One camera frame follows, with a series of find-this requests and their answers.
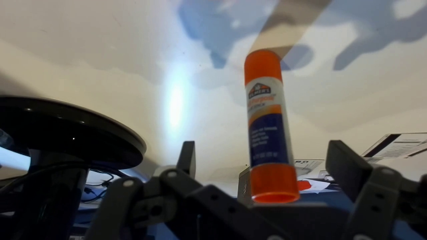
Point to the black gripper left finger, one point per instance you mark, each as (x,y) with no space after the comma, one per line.
(147,195)

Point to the black computer monitor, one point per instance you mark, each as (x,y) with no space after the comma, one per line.
(67,128)

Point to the orange capped glue stick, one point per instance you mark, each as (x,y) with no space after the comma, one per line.
(267,133)

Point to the red and white eraser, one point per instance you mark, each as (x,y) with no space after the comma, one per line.
(311,185)

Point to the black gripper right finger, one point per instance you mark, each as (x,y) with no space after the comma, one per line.
(378,195)

